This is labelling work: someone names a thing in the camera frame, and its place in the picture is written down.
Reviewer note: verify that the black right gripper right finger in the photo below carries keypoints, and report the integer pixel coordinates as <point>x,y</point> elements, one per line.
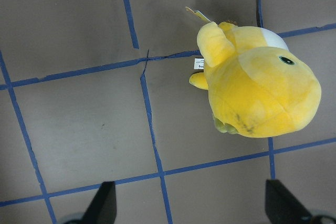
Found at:
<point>281,206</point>

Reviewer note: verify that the yellow plush penguin toy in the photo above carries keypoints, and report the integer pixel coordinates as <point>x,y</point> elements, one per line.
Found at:
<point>256,87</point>

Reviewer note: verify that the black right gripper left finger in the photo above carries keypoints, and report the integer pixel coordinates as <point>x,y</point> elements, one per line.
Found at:
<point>102,208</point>

